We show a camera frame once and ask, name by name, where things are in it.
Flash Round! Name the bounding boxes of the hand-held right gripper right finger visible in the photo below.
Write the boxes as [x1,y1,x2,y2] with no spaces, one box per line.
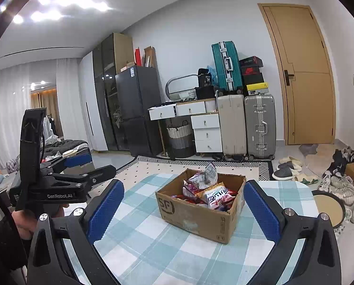
[243,180,343,285]

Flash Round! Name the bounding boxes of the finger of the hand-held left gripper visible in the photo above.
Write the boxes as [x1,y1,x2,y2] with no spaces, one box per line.
[41,151,94,174]
[51,165,117,189]

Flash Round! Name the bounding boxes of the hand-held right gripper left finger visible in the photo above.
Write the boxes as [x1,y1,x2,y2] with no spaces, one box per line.
[27,179,126,285]

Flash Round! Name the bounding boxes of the pile of snack packets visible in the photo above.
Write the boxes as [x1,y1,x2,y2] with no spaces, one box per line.
[171,163,240,213]

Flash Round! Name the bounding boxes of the brown cardboard box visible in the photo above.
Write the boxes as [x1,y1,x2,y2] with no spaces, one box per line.
[155,168,247,244]

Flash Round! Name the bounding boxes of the person's left forearm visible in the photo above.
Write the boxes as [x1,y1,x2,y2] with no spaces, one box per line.
[0,211,29,285]

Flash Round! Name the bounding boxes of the person's left hand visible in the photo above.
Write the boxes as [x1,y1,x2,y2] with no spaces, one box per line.
[11,203,71,239]

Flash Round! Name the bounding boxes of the grey slipper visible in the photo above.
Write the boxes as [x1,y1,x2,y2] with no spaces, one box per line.
[279,161,302,171]
[272,168,300,181]

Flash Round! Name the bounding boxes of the dotted beige rug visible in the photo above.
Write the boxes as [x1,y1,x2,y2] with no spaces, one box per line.
[115,154,274,190]

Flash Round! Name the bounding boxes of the white wardrobe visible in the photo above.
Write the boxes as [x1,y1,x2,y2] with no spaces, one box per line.
[79,50,108,152]

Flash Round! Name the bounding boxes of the green soled slipper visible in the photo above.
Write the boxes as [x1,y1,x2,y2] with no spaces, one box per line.
[294,175,319,185]

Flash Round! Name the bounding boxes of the beige slipper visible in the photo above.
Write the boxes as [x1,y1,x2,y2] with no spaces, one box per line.
[278,156,303,167]

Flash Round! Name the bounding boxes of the beige curtain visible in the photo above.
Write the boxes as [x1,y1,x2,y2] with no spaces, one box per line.
[31,90,63,138]

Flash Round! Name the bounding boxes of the round beige stool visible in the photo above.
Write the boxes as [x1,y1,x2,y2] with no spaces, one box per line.
[312,190,346,229]

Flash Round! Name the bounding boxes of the dark glass cabinet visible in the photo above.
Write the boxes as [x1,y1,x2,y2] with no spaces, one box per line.
[92,33,134,152]

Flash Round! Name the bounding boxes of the black refrigerator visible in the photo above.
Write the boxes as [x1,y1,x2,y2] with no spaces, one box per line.
[115,65,163,157]

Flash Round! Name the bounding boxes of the grey fur mat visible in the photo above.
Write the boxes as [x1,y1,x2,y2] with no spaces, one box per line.
[298,143,319,156]

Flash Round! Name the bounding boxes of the beige floor mat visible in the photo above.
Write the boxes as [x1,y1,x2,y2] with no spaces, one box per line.
[304,145,344,179]

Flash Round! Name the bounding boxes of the heap of worn shoes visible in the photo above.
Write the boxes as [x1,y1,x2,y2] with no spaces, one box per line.
[318,147,354,224]

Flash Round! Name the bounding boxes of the woven laundry basket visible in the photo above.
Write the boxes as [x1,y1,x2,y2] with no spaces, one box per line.
[166,120,195,158]

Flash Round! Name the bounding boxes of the white curtain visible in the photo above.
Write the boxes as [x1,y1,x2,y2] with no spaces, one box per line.
[0,59,79,161]

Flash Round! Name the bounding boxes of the silver suitcase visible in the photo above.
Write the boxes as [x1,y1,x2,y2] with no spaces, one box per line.
[244,93,277,160]

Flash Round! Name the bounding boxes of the beige suitcase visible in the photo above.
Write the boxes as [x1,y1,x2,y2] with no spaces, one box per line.
[217,94,249,161]

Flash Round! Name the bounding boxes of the white drawer desk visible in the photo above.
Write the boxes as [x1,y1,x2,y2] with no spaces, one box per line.
[148,99,223,158]

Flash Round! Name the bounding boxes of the wooden door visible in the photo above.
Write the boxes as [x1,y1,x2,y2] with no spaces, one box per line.
[258,3,336,146]

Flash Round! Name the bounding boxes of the black bag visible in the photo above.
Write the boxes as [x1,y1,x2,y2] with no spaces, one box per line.
[197,68,214,88]

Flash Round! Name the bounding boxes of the red logo shoe box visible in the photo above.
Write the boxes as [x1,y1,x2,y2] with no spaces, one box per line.
[241,65,265,76]

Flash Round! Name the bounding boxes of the blue plastic bag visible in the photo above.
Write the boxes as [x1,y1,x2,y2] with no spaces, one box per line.
[206,64,217,85]

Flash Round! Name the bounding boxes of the teal suitcase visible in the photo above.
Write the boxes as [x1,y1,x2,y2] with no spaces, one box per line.
[211,42,244,94]

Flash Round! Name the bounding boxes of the row of ceiling lights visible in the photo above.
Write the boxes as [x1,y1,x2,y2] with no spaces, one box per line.
[0,0,111,24]

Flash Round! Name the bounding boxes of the oval metal mirror frame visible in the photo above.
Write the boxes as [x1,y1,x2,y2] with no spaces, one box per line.
[165,74,200,101]

